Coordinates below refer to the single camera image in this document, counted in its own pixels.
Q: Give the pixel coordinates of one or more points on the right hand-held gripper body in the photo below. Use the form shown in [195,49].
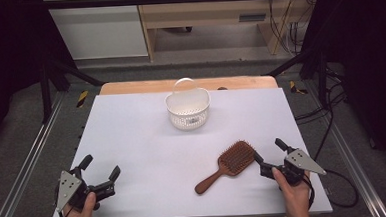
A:
[300,161]

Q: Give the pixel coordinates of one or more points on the aluminium floor rail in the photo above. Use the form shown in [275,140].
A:
[354,160]
[27,164]

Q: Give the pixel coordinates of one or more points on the yellow black floor tape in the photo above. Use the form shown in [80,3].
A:
[294,87]
[82,98]

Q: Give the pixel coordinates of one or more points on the wooden table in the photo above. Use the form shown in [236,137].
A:
[140,87]

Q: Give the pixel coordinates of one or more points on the person's right hand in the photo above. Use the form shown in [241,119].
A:
[297,198]

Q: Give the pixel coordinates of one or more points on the light wooden desk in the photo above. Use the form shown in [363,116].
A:
[202,13]

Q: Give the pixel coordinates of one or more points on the white perforated plastic basket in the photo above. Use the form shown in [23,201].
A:
[188,121]

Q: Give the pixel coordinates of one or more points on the black metal frame brace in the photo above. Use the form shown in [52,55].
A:
[75,73]
[292,61]

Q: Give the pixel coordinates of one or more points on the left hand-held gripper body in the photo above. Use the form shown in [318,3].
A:
[75,191]

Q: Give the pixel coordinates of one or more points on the brown wooden paddle hairbrush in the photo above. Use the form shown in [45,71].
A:
[237,158]

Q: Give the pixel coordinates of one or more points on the white cabinet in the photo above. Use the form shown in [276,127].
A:
[100,33]

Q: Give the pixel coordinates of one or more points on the dark curtain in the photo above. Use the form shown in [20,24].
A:
[372,62]
[8,64]

